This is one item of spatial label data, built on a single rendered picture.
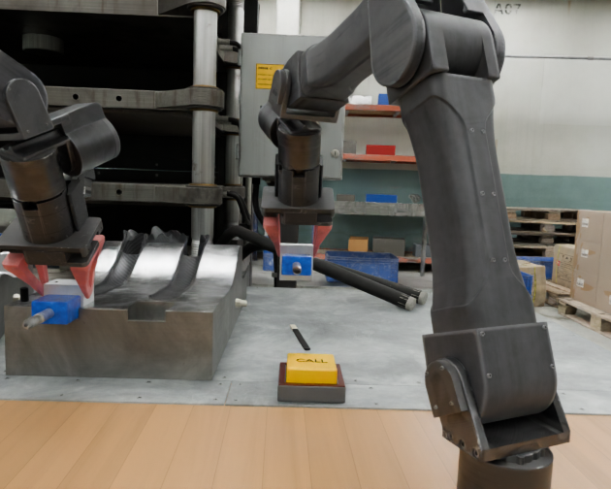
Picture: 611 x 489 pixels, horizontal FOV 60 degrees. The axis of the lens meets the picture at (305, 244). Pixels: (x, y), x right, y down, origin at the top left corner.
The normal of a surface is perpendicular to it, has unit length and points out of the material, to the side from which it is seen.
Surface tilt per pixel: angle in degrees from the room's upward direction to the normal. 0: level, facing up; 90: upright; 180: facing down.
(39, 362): 90
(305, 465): 0
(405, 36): 90
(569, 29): 90
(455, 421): 90
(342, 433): 0
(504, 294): 70
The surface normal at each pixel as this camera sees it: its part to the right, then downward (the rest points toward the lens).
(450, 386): -0.91, 0.01
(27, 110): 0.84, 0.09
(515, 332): 0.40, -0.22
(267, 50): 0.02, 0.11
